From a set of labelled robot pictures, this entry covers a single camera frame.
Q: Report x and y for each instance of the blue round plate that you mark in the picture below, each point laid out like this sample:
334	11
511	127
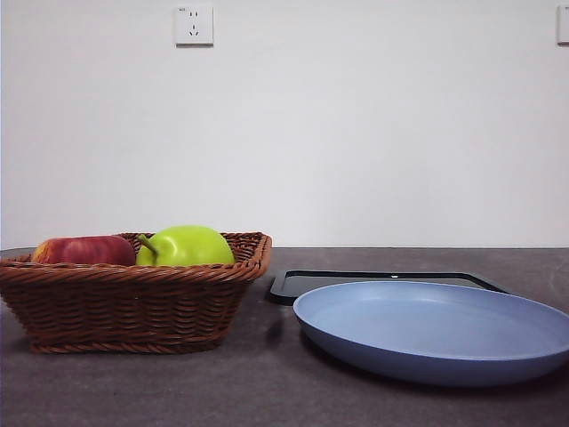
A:
427	329

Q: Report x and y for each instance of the brown wicker basket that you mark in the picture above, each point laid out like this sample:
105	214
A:
133	307

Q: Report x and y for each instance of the red apple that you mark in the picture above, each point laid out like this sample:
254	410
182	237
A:
84	251

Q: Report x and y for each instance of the black flat tray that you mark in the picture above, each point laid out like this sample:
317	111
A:
284	291

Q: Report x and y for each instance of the white wall socket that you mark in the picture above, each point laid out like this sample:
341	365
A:
194	26

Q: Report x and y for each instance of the green apple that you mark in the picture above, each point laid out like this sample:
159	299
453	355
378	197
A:
191	247

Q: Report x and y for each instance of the white wall plate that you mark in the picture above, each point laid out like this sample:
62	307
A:
563	26

